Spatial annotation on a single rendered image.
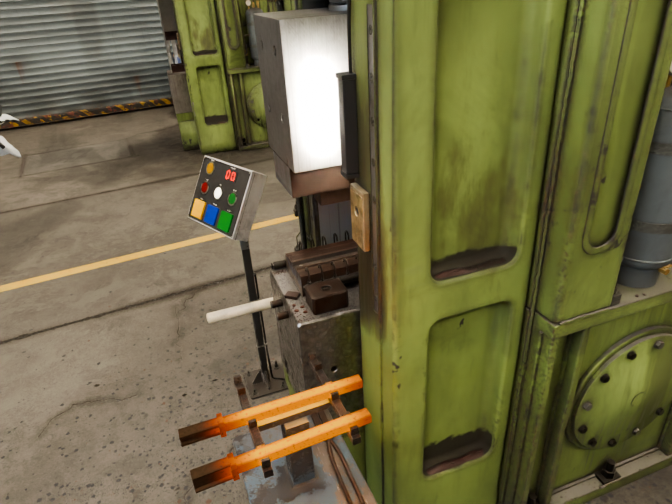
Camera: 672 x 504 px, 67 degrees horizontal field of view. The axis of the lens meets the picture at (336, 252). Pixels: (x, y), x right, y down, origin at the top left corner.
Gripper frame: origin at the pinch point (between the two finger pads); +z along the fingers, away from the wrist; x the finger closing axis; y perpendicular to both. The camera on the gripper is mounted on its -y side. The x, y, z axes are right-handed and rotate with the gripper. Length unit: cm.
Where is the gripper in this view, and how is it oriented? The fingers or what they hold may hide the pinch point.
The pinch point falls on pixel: (22, 137)
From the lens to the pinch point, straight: 202.3
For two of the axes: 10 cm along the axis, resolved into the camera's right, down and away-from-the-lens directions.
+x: 2.8, 8.8, -3.8
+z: 4.8, 2.2, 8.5
